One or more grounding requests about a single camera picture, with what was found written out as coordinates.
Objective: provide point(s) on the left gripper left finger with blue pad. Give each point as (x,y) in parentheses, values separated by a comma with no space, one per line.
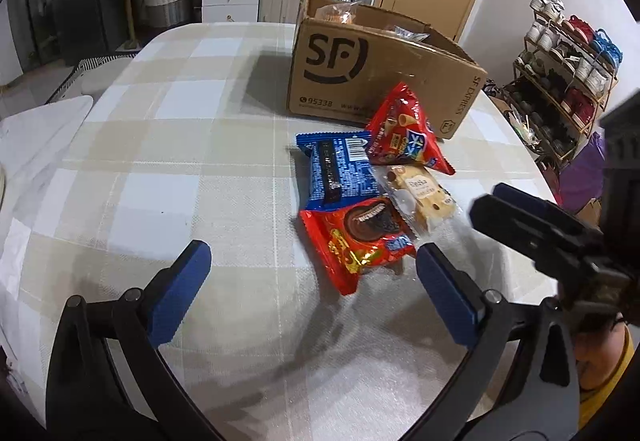
(107,379)

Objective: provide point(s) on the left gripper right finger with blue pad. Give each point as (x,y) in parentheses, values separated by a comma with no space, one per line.
(518,380)

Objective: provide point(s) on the beige wafer roll pack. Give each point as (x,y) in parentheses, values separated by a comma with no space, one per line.
(420,199)

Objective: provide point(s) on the red chocolate pie snack pack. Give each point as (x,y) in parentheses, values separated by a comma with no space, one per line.
(358,238)

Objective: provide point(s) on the white purple snack bag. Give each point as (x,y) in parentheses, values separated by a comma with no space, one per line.
(408,35)

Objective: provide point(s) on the yellow right sleeve forearm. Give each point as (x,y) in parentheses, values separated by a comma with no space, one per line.
(591,401)

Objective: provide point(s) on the person's right hand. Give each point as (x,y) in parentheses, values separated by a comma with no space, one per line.
(597,353)

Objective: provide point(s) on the shoe rack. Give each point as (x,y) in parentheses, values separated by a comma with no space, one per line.
(563,79)

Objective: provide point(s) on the red cone snack bag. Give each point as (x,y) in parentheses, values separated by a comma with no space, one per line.
(400,133)

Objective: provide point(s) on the checked tablecloth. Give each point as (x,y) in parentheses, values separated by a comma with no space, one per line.
(194,141)

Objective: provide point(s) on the blue cookie pack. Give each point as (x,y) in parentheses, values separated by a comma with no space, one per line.
(340,173)

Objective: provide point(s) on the SF cardboard box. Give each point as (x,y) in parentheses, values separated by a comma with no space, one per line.
(344,72)

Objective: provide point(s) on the woven laundry basket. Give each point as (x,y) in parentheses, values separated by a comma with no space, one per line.
(164,14)

